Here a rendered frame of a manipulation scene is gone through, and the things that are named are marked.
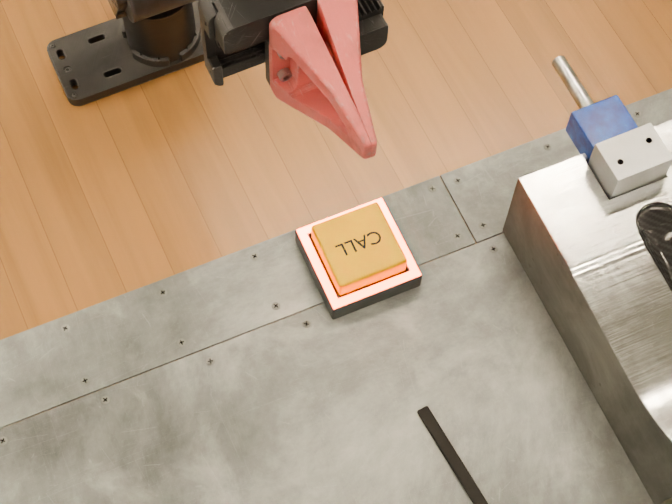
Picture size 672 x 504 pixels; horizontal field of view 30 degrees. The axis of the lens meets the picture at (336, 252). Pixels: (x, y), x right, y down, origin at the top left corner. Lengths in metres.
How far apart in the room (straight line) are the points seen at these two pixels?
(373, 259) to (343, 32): 0.39
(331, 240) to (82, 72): 0.29
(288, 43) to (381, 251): 0.40
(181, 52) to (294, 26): 0.51
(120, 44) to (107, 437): 0.37
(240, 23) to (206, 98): 0.50
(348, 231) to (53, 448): 0.29
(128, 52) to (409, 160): 0.27
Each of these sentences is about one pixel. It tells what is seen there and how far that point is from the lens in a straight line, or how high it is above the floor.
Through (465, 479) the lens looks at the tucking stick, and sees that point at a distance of 0.98.
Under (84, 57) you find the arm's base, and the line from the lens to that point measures 1.16.
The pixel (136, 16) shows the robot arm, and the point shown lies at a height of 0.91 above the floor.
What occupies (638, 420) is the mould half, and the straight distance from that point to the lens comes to 0.96.
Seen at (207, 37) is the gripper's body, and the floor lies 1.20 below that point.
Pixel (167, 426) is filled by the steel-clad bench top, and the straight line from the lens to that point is 1.00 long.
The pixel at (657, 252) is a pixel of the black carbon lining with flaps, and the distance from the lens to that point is 0.99.
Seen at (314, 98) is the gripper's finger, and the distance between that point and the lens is 0.67.
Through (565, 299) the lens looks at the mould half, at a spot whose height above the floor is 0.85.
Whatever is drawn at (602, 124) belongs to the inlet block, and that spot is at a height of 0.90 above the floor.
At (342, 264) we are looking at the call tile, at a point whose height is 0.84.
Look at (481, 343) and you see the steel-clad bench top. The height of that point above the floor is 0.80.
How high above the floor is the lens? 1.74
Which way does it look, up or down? 63 degrees down
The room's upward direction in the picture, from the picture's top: 3 degrees clockwise
